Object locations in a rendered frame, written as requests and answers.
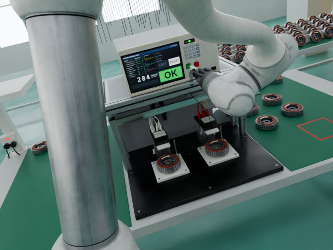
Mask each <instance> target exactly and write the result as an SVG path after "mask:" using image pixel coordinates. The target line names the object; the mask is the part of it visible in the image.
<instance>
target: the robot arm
mask: <svg viewBox="0 0 333 250"><path fill-rule="evenodd" d="M9 1H10V4H11V6H12V8H13V10H14V11H15V12H16V14H17V15H18V16H19V17H20V19H21V20H23V21H26V26H27V32H28V38H29V44H30V50H31V55H32V61H33V67H34V73H35V79H36V84H37V90H38V96H39V102H40V107H41V113H42V119H43V125H44V131H45V136H46V142H47V148H48V154H49V160H50V165H51V171H52V177H53V183H54V188H55V196H56V202H57V208H58V213H59V219H60V225H61V231H62V234H61V235H60V236H59V237H58V239H57V241H56V242H55V244H54V246H53V247H52V250H139V248H138V246H137V244H136V242H135V240H134V238H133V235H132V232H131V230H130V229H129V227H128V226H127V225H125V224H124V223H123V222H121V221H120V220H118V217H117V208H116V200H115V191H114V182H113V174H112V165H111V153H110V144H109V135H108V126H107V118H106V109H105V100H104V92H103V83H102V74H101V65H100V56H99V48H98V39H97V30H96V21H97V20H98V19H99V17H100V15H101V12H102V10H103V2H104V0H9ZM160 1H161V2H162V3H163V4H164V5H165V6H166V7H167V9H168V10H169V11H170V12H171V13H172V15H173V16H174V17H175V18H176V20H177V21H178V22H179V23H180V24H181V26H182V27H183V28H184V29H185V30H186V31H187V32H189V33H190V34H191V35H193V36H194V37H196V38H198V39H200V40H202V41H206V42H210V43H217V44H235V45H248V48H247V51H246V54H245V56H244V58H243V61H242V62H241V63H240V64H239V65H238V66H237V67H236V68H234V69H233V70H231V71H230V72H228V73H226V74H224V75H223V74H221V71H216V70H212V69H209V68H203V69H201V68H196V67H195V66H193V65H190V72H189V77H190V79H189V82H190V86H193V85H195V84H197V85H199V86H200V87H201V88H202V89H203V92H204V93H205V94H206V95H207V96H208V97H209V98H210V99H211V102H212V103H213V104H214V105H215V106H216V107H217V108H218V109H219V110H221V111H222V112H224V113H226V114H228V115H230V116H233V117H242V116H245V115H247V114H248V113H249V112H250V111H251V110H252V109H253V107H254V102H255V95H256V94H257V93H258V92H259V91H260V90H261V89H262V88H264V87H265V86H267V85H269V84H270V83H272V82H273V81H274V80H275V79H277V78H278V77H279V76H280V75H281V74H283V73H284V72H285V71H286V70H287V69H288V68H289V67H290V66H291V65H292V63H293V62H294V60H295V59H296V57H297V55H298V51H299V48H298V43H297V41H296V40H295V38H294V37H292V36H291V35H288V34H285V33H282V34H276V35H275V34H274V33H273V31H272V30H271V29H270V28H269V27H268V26H267V25H265V24H263V23H260V22H256V21H252V20H248V19H244V18H240V17H236V16H232V15H228V14H224V13H221V12H219V11H217V10H216V9H215V8H214V6H213V2H212V0H160ZM193 77H194V78H196V80H194V78H193Z"/></svg>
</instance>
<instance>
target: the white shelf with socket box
mask: <svg viewBox="0 0 333 250"><path fill-rule="evenodd" d="M35 81H36V79H35V74H31V75H27V76H23V77H19V78H16V79H12V80H8V81H4V82H0V129H1V131H2V132H3V134H4V135H1V136H0V141H1V143H2V144H3V147H4V149H5V150H6V152H7V154H8V157H7V158H8V159H9V158H10V156H9V154H10V152H9V153H8V151H7V150H8V149H12V150H13V151H12V152H13V155H20V154H22V153H24V152H26V151H27V150H28V149H29V147H28V146H26V145H25V144H24V142H23V140H22V138H21V137H20V135H19V133H18V131H17V129H16V128H15V126H14V124H13V122H12V120H11V119H10V117H9V115H8V113H7V112H6V110H5V108H4V106H3V104H2V102H6V101H10V100H14V99H17V98H21V97H23V96H24V95H25V93H26V92H27V91H28V89H29V88H30V87H31V86H32V84H33V83H34V82H35Z"/></svg>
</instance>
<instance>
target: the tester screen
mask: <svg viewBox="0 0 333 250"><path fill-rule="evenodd" d="M175 57H180V55H179V49H178V44H174V45H170V46H166V47H162V48H158V49H154V50H151V51H147V52H143V53H139V54H135V55H131V56H127V57H124V58H122V59H123V63H124V66H125V70H126V73H127V77H128V80H129V84H130V87H131V91H132V92H133V91H137V90H140V89H144V88H147V87H151V86H155V85H158V84H162V83H165V82H169V81H172V80H176V79H180V78H183V77H179V78H175V79H172V80H168V81H165V82H161V81H160V76H159V71H163V70H167V69H170V68H174V67H178V66H181V63H178V64H175V65H171V66H167V67H164V68H160V69H158V66H157V62H161V61H165V60H168V59H172V58H175ZM179 59H180V58H179ZM180 62H181V61H180ZM147 74H150V78H151V79H150V80H146V81H142V82H139V83H138V82H137V77H141V76H144V75H147ZM155 79H158V83H154V84H150V85H147V86H143V87H140V88H136V89H132V86H134V85H137V84H141V83H145V82H148V81H152V80H155Z"/></svg>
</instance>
